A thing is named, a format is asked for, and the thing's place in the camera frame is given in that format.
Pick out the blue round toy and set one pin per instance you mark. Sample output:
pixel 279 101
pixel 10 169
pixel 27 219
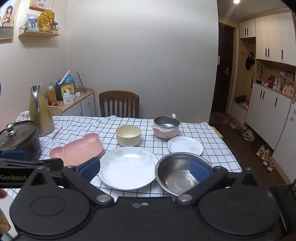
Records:
pixel 69 80

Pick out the glass reed diffuser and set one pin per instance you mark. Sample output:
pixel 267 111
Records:
pixel 82 89

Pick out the grey sneakers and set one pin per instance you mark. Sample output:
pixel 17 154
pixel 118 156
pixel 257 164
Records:
pixel 248 135

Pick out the dark entrance door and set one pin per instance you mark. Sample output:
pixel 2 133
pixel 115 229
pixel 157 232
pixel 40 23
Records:
pixel 223 58

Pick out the tall white wall cabinet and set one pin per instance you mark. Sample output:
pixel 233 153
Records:
pixel 275 37

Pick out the white floor cabinet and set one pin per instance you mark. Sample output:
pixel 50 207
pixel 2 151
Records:
pixel 266 111

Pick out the small photo frame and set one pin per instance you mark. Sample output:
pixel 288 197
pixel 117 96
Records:
pixel 32 22

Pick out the wooden sideboard with white drawers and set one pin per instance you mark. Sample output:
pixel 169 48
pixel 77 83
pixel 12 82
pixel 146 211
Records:
pixel 85 105

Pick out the small white charger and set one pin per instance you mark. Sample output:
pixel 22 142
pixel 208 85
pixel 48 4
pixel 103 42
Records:
pixel 77 94

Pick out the large framed picture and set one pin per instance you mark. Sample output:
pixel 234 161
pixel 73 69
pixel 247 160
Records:
pixel 7 20

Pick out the white stick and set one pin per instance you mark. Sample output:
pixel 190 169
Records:
pixel 64 77

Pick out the dark door mat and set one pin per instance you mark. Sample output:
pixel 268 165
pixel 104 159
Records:
pixel 219 118

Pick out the cream bowl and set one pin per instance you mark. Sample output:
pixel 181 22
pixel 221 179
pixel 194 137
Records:
pixel 128 139

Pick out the pink slippers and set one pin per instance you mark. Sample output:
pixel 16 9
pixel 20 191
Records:
pixel 234 124

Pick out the pink bear-shaped plate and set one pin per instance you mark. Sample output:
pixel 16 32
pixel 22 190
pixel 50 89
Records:
pixel 78 148

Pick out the black cooking pot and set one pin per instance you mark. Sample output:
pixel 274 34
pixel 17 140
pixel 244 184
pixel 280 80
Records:
pixel 27 146

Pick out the gold thermos jug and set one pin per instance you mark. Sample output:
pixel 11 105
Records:
pixel 41 115

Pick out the ceiling light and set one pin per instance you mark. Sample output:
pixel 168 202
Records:
pixel 236 1

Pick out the yellow black storage container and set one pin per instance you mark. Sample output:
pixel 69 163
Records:
pixel 68 87

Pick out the pink framed picture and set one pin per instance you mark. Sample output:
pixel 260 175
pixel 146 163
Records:
pixel 40 4

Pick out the black hanging bag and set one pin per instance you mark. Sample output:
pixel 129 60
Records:
pixel 250 61

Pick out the white fridge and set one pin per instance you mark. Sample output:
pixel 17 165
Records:
pixel 286 143

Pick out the brown wooden chair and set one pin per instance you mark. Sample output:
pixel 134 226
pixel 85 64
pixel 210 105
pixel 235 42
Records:
pixel 119 95

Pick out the light wooden chair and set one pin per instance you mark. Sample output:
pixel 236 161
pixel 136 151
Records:
pixel 55 111

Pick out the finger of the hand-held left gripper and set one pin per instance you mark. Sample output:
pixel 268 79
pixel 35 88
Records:
pixel 55 164
pixel 12 154

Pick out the small white wall cabinet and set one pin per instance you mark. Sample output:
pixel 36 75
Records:
pixel 247 29

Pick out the pink pen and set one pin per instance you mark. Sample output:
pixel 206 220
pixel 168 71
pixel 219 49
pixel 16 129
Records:
pixel 56 133

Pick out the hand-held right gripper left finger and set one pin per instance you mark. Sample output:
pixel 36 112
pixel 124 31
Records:
pixel 89 169

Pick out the wooden wall shelf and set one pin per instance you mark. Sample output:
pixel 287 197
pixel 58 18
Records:
pixel 39 34

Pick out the golden ornament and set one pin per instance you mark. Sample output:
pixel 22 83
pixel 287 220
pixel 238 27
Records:
pixel 46 20

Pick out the pink pot with steel inside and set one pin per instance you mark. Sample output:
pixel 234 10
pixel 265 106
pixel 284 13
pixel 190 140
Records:
pixel 165 133

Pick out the large white plate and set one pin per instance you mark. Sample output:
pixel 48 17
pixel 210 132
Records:
pixel 129 166

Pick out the stainless steel bowl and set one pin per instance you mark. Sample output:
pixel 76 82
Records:
pixel 175 172

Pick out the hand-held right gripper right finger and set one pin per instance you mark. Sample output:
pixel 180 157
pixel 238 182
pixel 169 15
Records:
pixel 199 170

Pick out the person's left hand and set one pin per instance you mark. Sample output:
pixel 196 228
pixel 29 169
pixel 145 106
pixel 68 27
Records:
pixel 2 194

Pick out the small white box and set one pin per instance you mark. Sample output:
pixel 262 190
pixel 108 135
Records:
pixel 68 100

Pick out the red toy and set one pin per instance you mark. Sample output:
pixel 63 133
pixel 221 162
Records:
pixel 271 80

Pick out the small colourful shoe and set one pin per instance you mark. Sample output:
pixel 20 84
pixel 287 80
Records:
pixel 267 161
pixel 271 166
pixel 260 150
pixel 266 155

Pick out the small white plate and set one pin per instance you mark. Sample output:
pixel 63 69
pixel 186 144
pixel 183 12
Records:
pixel 185 146

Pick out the glass pot lid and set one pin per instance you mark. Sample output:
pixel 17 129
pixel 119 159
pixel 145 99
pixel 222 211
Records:
pixel 18 136

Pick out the orange drink bottle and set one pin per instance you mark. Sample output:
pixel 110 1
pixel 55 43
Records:
pixel 52 97

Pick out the shoe bench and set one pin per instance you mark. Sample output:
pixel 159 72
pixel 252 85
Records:
pixel 239 111

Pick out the black white checked tablecloth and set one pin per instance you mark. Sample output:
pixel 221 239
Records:
pixel 145 126

